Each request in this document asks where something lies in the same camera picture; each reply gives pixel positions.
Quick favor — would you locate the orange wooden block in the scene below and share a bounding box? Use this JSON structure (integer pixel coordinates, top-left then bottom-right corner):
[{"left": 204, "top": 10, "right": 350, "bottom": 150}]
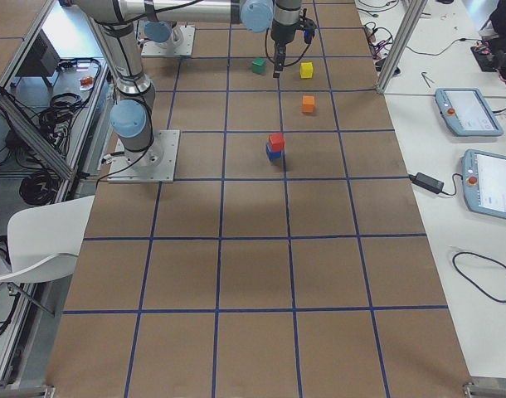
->
[{"left": 301, "top": 95, "right": 315, "bottom": 114}]

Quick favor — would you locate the black power adapter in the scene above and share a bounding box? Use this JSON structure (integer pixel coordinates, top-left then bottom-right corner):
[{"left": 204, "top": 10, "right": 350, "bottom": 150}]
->
[{"left": 409, "top": 172, "right": 444, "bottom": 194}]

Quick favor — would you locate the aluminium frame post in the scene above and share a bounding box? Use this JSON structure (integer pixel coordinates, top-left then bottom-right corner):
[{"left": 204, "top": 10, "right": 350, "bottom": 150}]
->
[{"left": 376, "top": 0, "right": 427, "bottom": 94}]

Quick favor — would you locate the yellow wooden block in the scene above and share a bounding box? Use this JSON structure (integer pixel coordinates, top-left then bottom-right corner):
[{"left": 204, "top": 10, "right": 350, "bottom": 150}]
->
[{"left": 299, "top": 62, "right": 314, "bottom": 80}]

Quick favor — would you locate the green wooden block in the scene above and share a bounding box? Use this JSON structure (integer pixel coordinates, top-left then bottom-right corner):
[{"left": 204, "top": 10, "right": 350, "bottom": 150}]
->
[{"left": 251, "top": 57, "right": 266, "bottom": 75}]

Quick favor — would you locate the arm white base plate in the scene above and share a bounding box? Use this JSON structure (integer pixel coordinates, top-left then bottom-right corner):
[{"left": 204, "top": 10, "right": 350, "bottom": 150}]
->
[
  {"left": 141, "top": 25, "right": 195, "bottom": 58},
  {"left": 107, "top": 130, "right": 180, "bottom": 183}
]

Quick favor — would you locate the black electronic device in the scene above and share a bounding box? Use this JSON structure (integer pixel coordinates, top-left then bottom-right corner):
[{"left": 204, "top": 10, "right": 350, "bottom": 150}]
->
[{"left": 470, "top": 41, "right": 506, "bottom": 72}]

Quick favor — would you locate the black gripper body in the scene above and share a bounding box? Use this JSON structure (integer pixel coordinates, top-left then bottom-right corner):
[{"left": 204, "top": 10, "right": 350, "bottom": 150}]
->
[{"left": 270, "top": 22, "right": 298, "bottom": 47}]

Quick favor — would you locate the blue wooden block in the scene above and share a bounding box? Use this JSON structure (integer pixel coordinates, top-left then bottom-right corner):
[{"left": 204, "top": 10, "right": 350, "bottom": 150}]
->
[{"left": 265, "top": 143, "right": 283, "bottom": 162}]

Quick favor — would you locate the brown grid paper mat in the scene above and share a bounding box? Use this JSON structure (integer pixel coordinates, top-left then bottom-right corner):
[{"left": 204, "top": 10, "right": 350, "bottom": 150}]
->
[{"left": 46, "top": 1, "right": 469, "bottom": 397}]

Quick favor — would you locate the orange snack packet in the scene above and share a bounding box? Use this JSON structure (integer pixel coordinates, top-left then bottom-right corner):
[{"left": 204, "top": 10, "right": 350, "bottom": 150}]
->
[{"left": 80, "top": 76, "right": 94, "bottom": 88}]

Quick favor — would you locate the far blue teach pendant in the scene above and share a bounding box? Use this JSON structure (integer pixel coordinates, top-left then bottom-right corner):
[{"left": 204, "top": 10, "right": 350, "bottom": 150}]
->
[{"left": 435, "top": 88, "right": 504, "bottom": 137}]

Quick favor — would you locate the white chair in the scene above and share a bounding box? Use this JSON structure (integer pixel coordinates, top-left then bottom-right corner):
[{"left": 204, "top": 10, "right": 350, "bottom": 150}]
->
[{"left": 0, "top": 196, "right": 95, "bottom": 284}]

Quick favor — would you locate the near blue teach pendant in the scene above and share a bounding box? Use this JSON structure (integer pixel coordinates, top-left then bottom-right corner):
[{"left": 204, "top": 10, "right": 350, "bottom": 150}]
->
[{"left": 461, "top": 149, "right": 506, "bottom": 220}]

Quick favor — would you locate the metal allen key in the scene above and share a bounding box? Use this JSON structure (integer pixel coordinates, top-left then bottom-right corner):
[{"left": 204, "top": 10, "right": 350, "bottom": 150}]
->
[{"left": 421, "top": 71, "right": 433, "bottom": 88}]

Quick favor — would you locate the red wooden block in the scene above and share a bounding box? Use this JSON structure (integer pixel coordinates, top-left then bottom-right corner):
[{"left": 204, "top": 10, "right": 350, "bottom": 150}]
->
[{"left": 268, "top": 132, "right": 285, "bottom": 152}]

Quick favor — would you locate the blue teach pendant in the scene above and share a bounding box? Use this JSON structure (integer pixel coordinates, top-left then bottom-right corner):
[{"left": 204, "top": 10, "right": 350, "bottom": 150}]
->
[
  {"left": 435, "top": 88, "right": 504, "bottom": 137},
  {"left": 461, "top": 149, "right": 506, "bottom": 220}
]

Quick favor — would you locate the black coiled cable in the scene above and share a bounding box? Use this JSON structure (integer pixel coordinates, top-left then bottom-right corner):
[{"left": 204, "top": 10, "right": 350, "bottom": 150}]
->
[{"left": 18, "top": 168, "right": 63, "bottom": 206}]

